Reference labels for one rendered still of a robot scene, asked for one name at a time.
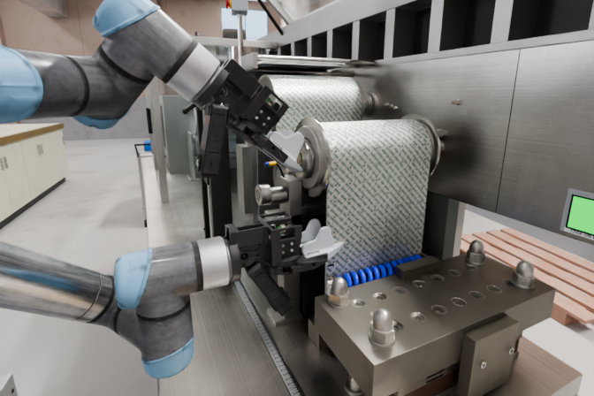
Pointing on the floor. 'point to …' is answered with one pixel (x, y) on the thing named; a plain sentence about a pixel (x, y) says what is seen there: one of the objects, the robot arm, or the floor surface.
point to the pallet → (544, 270)
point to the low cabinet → (29, 165)
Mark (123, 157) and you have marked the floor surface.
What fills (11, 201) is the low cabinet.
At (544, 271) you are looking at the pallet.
